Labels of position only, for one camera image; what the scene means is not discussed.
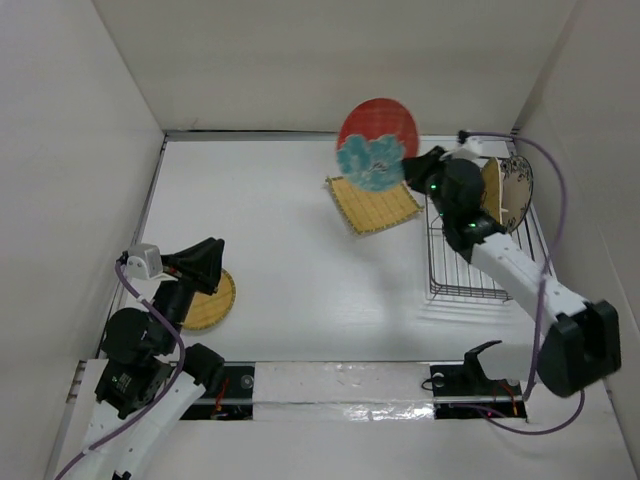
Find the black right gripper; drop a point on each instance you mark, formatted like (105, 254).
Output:
(415, 168)

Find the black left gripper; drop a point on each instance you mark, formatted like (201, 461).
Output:
(204, 257)

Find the round bamboo tray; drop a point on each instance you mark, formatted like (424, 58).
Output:
(206, 311)

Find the red teal floral plate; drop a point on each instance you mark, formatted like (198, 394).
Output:
(374, 139)

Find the fan-shaped bamboo tray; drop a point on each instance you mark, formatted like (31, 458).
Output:
(492, 197)

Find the blue white floral plate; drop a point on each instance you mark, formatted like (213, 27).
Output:
(517, 190)

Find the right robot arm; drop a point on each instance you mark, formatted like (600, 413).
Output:
(576, 342)

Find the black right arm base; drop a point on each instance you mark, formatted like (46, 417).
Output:
(464, 379)

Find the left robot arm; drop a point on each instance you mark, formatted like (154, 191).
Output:
(151, 378)

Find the square bamboo tray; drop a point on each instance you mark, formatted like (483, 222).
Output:
(368, 213)

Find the white foam front strip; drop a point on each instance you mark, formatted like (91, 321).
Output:
(319, 380)

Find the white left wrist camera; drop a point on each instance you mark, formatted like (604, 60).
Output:
(143, 262)

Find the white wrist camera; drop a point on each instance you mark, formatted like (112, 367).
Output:
(469, 147)
(143, 262)

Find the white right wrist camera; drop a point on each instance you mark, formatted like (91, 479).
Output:
(469, 147)

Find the dark wire dish rack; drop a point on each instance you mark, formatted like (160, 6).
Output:
(451, 277)

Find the metal front rail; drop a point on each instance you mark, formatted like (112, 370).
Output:
(424, 397)

